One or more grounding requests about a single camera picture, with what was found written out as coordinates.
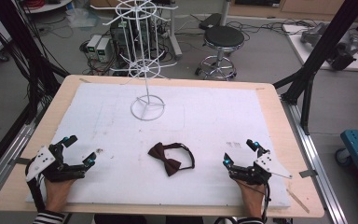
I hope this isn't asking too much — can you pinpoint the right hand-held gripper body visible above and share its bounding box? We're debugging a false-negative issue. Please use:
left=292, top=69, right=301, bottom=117
left=228, top=148, right=294, bottom=187

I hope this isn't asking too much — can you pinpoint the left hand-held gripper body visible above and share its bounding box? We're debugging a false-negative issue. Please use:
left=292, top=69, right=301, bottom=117
left=25, top=143, right=87, bottom=183

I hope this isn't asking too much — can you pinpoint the person's right hand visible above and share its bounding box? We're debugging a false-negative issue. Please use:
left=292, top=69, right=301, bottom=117
left=233, top=178, right=267, bottom=219

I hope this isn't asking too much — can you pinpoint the person's left hand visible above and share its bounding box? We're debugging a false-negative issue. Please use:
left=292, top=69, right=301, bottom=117
left=44, top=176, right=76, bottom=215

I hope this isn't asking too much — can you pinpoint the person's right striped sleeve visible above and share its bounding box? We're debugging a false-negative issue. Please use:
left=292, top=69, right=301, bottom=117
left=236, top=217, right=265, bottom=224

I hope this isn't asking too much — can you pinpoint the person's striped sleeve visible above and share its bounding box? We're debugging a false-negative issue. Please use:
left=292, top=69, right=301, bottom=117
left=32, top=210, right=67, bottom=224
left=236, top=217, right=265, bottom=224

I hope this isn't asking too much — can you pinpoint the person's left striped sleeve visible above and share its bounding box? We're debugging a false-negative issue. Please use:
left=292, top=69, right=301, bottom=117
left=32, top=210, right=67, bottom=224

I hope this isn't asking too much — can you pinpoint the dark red bow tie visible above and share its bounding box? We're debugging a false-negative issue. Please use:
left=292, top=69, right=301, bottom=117
left=147, top=141, right=197, bottom=178

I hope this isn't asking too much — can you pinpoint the white foam mat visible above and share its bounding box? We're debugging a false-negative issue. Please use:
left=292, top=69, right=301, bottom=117
left=25, top=81, right=292, bottom=209

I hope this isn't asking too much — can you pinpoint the grey bench power supply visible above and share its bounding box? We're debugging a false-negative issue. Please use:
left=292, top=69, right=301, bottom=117
left=86, top=34, right=103, bottom=61
left=95, top=37, right=112, bottom=63

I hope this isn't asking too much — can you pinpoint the black round stool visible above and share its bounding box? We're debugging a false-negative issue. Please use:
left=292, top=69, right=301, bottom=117
left=194, top=24, right=246, bottom=82

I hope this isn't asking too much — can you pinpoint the white floor board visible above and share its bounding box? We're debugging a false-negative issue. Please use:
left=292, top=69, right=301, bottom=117
left=282, top=23, right=358, bottom=73

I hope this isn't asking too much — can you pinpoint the black computer tower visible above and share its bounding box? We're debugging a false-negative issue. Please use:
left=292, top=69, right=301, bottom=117
left=109, top=17, right=157, bottom=63

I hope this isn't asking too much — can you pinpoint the grey robot part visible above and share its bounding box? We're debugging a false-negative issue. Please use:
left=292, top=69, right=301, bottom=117
left=299, top=21, right=358, bottom=72

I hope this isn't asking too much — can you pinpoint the black flat bag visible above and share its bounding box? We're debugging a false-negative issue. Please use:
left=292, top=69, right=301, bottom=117
left=198, top=12, right=224, bottom=31

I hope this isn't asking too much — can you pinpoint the grey metal table leg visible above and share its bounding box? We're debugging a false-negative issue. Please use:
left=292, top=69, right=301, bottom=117
left=166, top=0, right=184, bottom=61

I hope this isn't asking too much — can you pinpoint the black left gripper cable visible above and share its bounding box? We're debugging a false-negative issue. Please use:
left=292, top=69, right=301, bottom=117
left=24, top=157, right=47, bottom=213

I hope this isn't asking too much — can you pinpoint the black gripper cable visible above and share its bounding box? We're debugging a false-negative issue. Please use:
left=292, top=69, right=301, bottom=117
left=24, top=157, right=47, bottom=213
left=236, top=179, right=272, bottom=224

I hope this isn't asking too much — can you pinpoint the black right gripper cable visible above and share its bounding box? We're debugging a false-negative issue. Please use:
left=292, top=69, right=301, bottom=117
left=236, top=179, right=272, bottom=224

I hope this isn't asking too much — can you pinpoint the aluminium table rail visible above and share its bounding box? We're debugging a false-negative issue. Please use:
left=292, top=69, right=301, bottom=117
left=280, top=96, right=350, bottom=224
left=0, top=104, right=46, bottom=206

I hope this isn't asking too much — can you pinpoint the black metal frame strut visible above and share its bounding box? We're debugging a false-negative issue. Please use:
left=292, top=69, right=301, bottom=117
left=272, top=0, right=358, bottom=136
left=0, top=0, right=71, bottom=125

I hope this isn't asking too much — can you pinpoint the white wire display rack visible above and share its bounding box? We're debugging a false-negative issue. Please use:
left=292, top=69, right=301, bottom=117
left=89, top=0, right=180, bottom=122

